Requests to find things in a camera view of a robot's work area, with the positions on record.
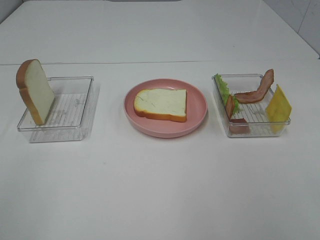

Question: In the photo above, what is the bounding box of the clear ingredients container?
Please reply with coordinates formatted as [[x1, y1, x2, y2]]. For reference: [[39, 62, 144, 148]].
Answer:
[[212, 74, 291, 138]]

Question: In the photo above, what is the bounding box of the bread slice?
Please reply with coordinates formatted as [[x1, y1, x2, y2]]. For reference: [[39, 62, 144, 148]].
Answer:
[[16, 59, 55, 125], [133, 88, 187, 123]]

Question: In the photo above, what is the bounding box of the clear bread container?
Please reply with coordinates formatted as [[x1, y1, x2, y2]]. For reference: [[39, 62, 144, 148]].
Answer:
[[17, 76, 99, 143]]

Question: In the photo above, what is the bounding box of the pink round plate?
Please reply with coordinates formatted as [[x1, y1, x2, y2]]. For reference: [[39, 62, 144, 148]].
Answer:
[[123, 78, 208, 138]]

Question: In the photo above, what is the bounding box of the green lettuce leaf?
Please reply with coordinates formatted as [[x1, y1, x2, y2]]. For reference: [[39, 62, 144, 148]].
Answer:
[[214, 73, 240, 116]]

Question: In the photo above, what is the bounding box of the long bacon strip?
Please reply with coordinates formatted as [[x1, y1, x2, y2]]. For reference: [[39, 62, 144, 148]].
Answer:
[[234, 69, 274, 104]]

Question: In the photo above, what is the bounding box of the yellow cheese slice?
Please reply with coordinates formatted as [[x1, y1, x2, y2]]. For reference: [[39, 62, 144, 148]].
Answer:
[[265, 84, 292, 134]]

